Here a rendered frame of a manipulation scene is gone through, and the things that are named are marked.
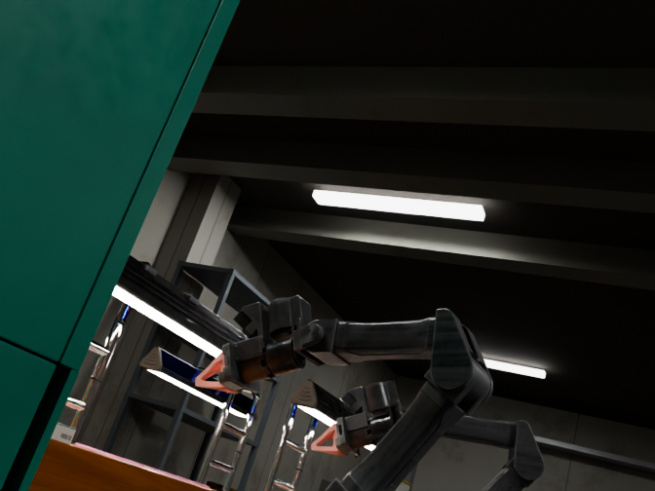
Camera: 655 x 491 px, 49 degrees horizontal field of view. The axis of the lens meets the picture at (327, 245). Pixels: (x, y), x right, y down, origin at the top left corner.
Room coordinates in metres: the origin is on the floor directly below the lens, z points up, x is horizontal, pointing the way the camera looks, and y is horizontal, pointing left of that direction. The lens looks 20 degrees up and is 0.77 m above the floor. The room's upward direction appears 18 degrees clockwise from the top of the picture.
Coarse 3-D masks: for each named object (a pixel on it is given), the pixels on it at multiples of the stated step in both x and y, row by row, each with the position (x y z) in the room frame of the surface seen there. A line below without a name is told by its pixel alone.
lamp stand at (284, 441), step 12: (348, 408) 2.18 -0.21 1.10; (288, 420) 2.25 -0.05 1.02; (312, 420) 2.38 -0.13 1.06; (288, 432) 2.25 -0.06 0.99; (312, 432) 2.38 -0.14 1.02; (288, 444) 2.27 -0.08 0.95; (276, 456) 2.25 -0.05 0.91; (300, 456) 2.38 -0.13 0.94; (276, 468) 2.25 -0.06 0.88; (300, 468) 2.38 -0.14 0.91; (276, 480) 2.27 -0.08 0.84
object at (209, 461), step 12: (228, 396) 2.38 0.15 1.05; (228, 408) 2.38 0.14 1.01; (252, 408) 2.50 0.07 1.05; (252, 420) 2.51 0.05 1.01; (216, 432) 2.38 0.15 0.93; (240, 432) 2.47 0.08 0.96; (216, 444) 2.38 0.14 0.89; (240, 444) 2.50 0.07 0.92; (240, 456) 2.51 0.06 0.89; (204, 468) 2.37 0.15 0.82; (228, 468) 2.47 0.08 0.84; (204, 480) 2.38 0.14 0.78; (228, 480) 2.50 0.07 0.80
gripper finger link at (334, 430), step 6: (330, 426) 1.69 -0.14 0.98; (336, 426) 1.68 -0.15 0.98; (330, 432) 1.69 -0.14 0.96; (336, 432) 1.68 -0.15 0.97; (318, 438) 1.71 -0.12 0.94; (324, 438) 1.71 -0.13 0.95; (312, 444) 1.72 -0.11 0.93; (318, 450) 1.71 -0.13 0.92; (324, 450) 1.70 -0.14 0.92; (330, 450) 1.68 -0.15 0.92; (336, 450) 1.67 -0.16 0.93
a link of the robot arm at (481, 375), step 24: (432, 384) 1.01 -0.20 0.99; (480, 384) 1.00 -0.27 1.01; (408, 408) 1.04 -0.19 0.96; (432, 408) 1.01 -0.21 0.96; (456, 408) 1.02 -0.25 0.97; (408, 432) 1.04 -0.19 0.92; (432, 432) 1.03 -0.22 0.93; (384, 456) 1.05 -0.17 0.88; (408, 456) 1.04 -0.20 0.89; (336, 480) 1.08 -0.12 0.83; (360, 480) 1.06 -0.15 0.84; (384, 480) 1.05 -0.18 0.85
